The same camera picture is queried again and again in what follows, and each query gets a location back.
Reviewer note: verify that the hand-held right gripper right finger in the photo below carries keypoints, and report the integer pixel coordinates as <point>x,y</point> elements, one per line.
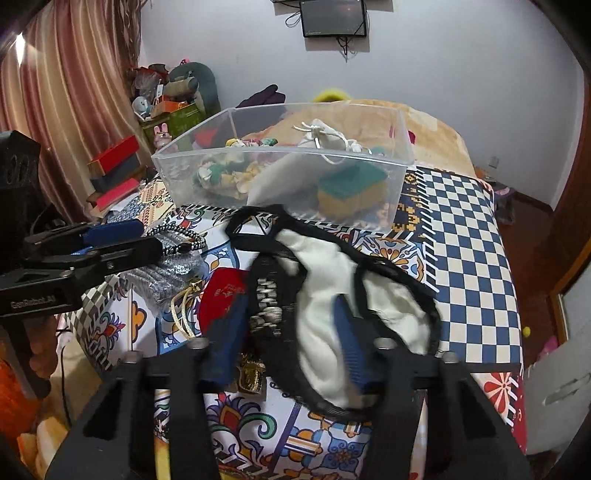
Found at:
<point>351,344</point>

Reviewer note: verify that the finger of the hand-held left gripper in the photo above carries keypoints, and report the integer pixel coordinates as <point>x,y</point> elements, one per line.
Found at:
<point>115,230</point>
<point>131,254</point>

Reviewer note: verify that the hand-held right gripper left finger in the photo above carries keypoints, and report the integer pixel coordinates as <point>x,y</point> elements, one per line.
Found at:
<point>225,339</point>

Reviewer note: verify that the green cardboard box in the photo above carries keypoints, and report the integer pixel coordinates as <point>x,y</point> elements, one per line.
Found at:
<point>187,119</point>

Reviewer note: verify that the white folded cloth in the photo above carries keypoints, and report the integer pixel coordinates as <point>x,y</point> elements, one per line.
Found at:
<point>277,180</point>

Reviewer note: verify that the wall socket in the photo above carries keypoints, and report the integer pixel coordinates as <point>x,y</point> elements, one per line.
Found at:
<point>494,161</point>

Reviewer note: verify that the clear plastic storage box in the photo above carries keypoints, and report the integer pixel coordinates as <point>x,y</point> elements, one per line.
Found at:
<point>295,152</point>

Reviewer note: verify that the striped pink curtain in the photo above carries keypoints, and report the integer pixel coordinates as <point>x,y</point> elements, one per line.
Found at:
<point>64,92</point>

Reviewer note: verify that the yellow round object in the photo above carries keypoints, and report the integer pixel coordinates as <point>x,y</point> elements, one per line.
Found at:
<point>330,94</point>

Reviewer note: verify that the gold brocade pouch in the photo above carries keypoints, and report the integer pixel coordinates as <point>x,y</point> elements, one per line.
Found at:
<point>251,374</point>

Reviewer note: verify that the red gift box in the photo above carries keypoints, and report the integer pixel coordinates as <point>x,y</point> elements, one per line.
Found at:
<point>113,194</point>
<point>115,154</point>

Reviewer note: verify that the colourful small toys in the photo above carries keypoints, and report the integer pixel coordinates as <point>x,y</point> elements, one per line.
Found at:
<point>221,168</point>

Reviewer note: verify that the white cloth bag black trim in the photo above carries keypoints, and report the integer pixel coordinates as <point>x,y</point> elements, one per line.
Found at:
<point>318,286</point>

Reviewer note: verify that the wall-mounted black monitor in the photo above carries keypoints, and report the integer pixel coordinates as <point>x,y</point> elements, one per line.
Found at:
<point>333,17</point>

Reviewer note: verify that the red velvet pouch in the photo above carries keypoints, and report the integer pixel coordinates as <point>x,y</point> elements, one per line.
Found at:
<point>224,288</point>

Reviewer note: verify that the silver knit pouch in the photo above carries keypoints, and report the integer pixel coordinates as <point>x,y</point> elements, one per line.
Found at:
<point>159,279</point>

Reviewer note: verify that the dark purple cloth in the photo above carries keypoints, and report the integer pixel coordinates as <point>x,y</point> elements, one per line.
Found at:
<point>265,96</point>

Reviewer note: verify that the green and yellow sponge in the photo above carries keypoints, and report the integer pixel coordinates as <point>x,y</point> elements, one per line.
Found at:
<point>353,191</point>

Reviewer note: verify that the person's left hand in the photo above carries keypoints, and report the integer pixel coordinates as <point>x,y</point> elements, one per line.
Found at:
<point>42,348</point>

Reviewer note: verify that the pink rabbit figure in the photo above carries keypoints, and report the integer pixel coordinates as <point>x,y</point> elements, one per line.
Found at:
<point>162,134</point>

